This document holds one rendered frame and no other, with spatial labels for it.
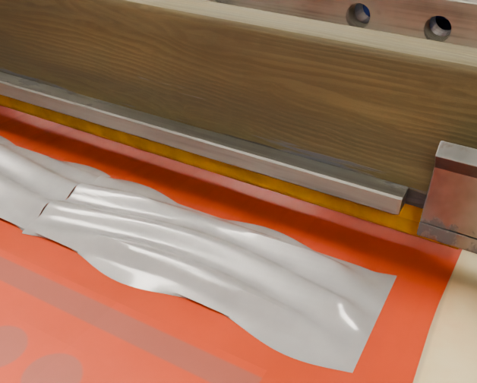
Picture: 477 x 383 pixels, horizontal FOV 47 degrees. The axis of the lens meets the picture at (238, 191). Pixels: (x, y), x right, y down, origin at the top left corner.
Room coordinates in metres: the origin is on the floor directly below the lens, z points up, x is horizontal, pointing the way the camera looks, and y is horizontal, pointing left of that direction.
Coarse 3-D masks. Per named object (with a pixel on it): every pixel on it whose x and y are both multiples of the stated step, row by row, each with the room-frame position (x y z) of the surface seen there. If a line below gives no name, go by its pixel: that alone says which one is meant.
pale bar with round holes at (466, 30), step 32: (224, 0) 0.57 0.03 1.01; (256, 0) 0.53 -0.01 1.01; (288, 0) 0.52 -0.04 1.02; (320, 0) 0.51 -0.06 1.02; (352, 0) 0.49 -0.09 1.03; (384, 0) 0.48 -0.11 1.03; (416, 0) 0.47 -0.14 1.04; (448, 0) 0.46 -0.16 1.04; (416, 32) 0.47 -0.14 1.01; (448, 32) 0.49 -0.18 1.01
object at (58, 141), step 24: (0, 120) 0.37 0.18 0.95; (24, 120) 0.37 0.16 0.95; (48, 120) 0.37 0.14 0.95; (24, 144) 0.33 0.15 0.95; (48, 144) 0.33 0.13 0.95; (72, 144) 0.33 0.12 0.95; (96, 144) 0.34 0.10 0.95; (120, 144) 0.34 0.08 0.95; (96, 168) 0.30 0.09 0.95; (120, 168) 0.31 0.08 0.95; (0, 240) 0.22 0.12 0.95
